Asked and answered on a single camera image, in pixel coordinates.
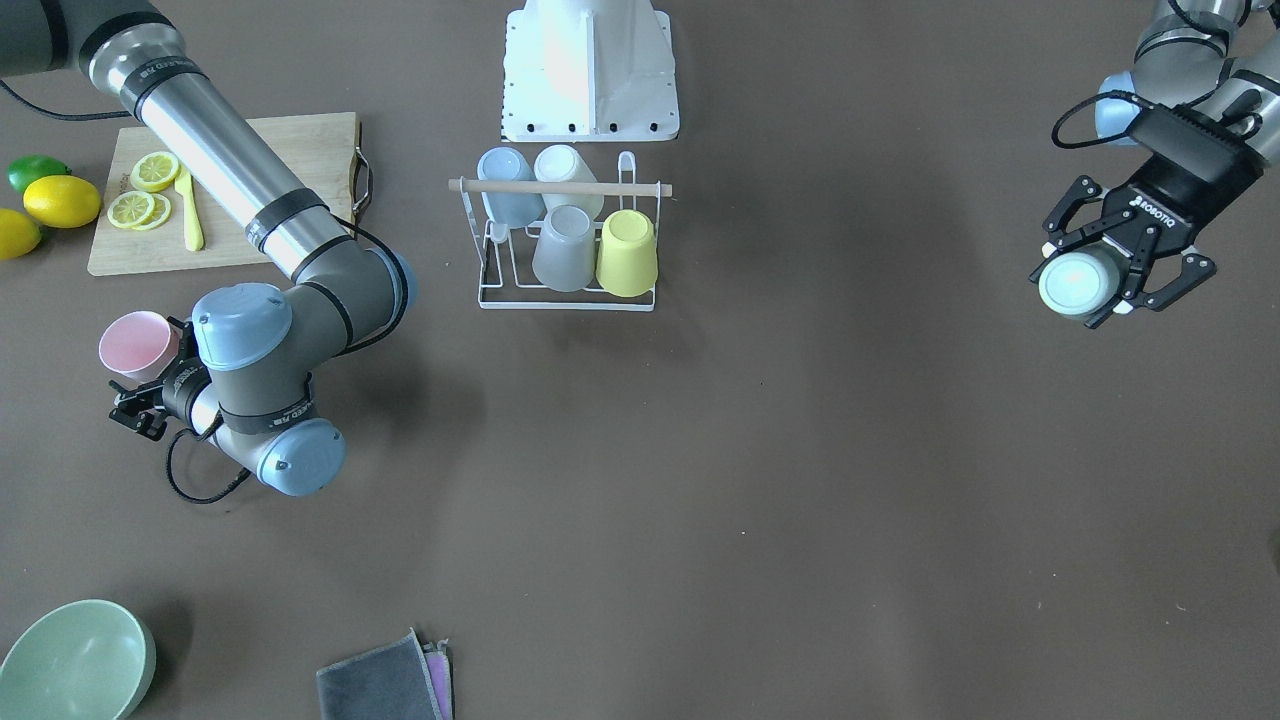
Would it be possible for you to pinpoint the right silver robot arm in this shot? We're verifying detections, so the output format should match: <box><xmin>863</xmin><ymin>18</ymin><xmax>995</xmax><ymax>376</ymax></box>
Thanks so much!
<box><xmin>3</xmin><ymin>1</ymin><xmax>416</xmax><ymax>497</ymax></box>

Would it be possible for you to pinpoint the light blue cup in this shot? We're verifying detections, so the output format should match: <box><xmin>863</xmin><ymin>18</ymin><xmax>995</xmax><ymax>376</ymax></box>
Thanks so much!
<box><xmin>476</xmin><ymin>147</ymin><xmax>547</xmax><ymax>229</ymax></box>

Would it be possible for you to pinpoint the green lime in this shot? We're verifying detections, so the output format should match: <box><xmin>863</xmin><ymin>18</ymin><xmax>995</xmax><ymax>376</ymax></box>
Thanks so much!
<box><xmin>6</xmin><ymin>154</ymin><xmax>72</xmax><ymax>195</ymax></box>

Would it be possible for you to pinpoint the mint green cup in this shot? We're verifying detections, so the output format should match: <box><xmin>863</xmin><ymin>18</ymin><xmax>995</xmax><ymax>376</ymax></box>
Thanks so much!
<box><xmin>1036</xmin><ymin>243</ymin><xmax>1130</xmax><ymax>320</ymax></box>

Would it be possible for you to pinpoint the green bowl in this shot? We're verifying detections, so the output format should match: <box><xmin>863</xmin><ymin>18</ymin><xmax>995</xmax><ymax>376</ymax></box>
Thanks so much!
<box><xmin>1</xmin><ymin>600</ymin><xmax>157</xmax><ymax>719</ymax></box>

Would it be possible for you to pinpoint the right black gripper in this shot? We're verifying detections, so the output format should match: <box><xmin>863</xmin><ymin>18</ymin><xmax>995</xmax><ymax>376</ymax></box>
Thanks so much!
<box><xmin>110</xmin><ymin>318</ymin><xmax>212</xmax><ymax>441</ymax></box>

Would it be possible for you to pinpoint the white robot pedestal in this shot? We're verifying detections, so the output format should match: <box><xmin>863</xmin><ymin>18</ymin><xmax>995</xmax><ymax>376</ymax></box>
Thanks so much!
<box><xmin>500</xmin><ymin>1</ymin><xmax>681</xmax><ymax>143</ymax></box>

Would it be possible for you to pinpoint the wooden cutting board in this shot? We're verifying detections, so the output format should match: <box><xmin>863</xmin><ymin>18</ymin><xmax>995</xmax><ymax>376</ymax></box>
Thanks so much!
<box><xmin>88</xmin><ymin>111</ymin><xmax>361</xmax><ymax>277</ymax></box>

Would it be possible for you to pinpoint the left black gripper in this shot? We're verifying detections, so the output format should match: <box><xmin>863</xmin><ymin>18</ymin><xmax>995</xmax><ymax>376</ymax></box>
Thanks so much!
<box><xmin>1030</xmin><ymin>105</ymin><xmax>1266</xmax><ymax>329</ymax></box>

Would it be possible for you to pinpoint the white wire cup rack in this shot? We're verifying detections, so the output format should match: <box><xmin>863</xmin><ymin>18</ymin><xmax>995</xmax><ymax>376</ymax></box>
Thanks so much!
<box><xmin>449</xmin><ymin>143</ymin><xmax>675</xmax><ymax>313</ymax></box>

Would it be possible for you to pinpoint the pink plastic cup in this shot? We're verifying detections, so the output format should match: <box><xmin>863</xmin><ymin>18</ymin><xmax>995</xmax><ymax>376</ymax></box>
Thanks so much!
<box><xmin>99</xmin><ymin>311</ymin><xmax>180</xmax><ymax>383</ymax></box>

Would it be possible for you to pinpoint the yellow plastic knife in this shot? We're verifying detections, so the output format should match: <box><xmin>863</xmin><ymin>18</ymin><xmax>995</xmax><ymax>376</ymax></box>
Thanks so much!
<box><xmin>173</xmin><ymin>165</ymin><xmax>205</xmax><ymax>252</ymax></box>

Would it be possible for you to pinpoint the grey folded cloth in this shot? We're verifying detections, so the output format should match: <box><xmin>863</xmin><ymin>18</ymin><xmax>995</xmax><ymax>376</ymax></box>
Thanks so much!
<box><xmin>316</xmin><ymin>632</ymin><xmax>456</xmax><ymax>719</ymax></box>

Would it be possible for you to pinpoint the yellow lemon far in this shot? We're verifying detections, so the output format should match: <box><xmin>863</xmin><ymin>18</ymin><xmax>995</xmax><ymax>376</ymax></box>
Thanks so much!
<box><xmin>0</xmin><ymin>208</ymin><xmax>42</xmax><ymax>261</ymax></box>

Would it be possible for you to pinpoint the cream white cup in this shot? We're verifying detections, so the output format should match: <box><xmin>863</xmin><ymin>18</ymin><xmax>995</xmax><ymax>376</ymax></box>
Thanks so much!
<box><xmin>532</xmin><ymin>143</ymin><xmax>604</xmax><ymax>222</ymax></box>

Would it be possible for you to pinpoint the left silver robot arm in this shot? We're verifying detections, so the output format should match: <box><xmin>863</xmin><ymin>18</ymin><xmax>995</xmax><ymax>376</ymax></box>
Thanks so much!
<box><xmin>1029</xmin><ymin>1</ymin><xmax>1279</xmax><ymax>328</ymax></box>

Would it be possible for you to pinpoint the yellow lemon near board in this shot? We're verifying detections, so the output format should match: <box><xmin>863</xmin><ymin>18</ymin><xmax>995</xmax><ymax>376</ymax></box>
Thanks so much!
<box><xmin>22</xmin><ymin>176</ymin><xmax>102</xmax><ymax>229</ymax></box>

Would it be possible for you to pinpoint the lemon slice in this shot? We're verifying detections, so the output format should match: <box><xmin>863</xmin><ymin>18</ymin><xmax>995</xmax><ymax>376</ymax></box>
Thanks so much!
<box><xmin>133</xmin><ymin>193</ymin><xmax>173</xmax><ymax>231</ymax></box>
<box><xmin>105</xmin><ymin>190</ymin><xmax>157</xmax><ymax>231</ymax></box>
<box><xmin>128</xmin><ymin>151</ymin><xmax>183</xmax><ymax>193</ymax></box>

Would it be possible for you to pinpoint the yellow cup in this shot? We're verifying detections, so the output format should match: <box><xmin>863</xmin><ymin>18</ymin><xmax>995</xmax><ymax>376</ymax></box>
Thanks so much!
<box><xmin>596</xmin><ymin>209</ymin><xmax>659</xmax><ymax>299</ymax></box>

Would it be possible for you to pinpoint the grey cup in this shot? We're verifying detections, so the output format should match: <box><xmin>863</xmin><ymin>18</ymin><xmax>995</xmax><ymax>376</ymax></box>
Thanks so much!
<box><xmin>532</xmin><ymin>205</ymin><xmax>596</xmax><ymax>292</ymax></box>

